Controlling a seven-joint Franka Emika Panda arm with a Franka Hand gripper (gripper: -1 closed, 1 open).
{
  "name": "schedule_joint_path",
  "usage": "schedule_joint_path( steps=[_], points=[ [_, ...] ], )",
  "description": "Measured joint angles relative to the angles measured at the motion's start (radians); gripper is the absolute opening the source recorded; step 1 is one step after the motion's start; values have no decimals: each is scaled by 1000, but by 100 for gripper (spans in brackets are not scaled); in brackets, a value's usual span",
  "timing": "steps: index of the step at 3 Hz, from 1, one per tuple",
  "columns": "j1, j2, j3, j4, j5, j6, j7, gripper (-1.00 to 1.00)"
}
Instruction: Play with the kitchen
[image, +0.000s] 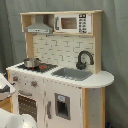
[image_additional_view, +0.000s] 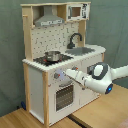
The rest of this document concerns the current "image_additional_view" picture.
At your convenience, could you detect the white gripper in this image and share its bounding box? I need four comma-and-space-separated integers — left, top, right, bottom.
65, 69, 88, 86

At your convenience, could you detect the wooden toy kitchen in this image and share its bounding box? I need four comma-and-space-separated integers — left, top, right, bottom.
22, 2, 105, 127

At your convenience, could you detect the toy microwave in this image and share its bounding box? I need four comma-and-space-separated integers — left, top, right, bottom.
67, 3, 90, 21

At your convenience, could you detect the left stove knob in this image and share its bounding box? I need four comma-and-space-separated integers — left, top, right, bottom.
54, 73, 60, 79

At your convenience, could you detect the black stovetop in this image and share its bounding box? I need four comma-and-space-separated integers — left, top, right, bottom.
34, 54, 71, 66

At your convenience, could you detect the small metal pot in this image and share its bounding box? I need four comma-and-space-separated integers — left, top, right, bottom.
45, 51, 61, 62

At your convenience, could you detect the toy dishwasher door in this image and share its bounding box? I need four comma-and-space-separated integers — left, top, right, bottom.
79, 54, 102, 106

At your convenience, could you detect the toy oven door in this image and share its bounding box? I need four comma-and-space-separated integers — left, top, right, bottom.
55, 81, 74, 111

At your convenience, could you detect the black toy faucet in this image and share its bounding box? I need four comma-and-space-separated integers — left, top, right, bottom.
67, 33, 82, 49

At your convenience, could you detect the grey range hood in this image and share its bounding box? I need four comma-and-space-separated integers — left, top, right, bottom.
35, 5, 64, 27

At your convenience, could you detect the grey toy sink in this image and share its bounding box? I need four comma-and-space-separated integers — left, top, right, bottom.
66, 47, 94, 56

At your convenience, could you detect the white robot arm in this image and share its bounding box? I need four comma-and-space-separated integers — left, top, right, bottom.
65, 62, 128, 94

